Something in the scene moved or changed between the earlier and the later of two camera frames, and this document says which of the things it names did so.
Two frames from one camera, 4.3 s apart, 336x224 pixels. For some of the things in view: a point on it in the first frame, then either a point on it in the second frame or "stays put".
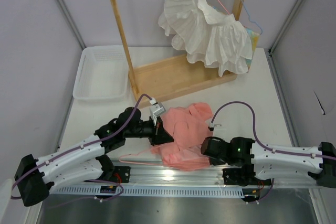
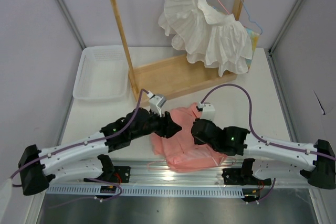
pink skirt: [189, 127] stays put
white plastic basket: [102, 73] stays put
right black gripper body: [219, 161] -> [198, 141]
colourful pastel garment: [254, 37] stays put
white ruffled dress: [205, 35] stays put
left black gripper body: [154, 140] -> [157, 125]
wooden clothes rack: [177, 74] stays put
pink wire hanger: [138, 154] -> [148, 166]
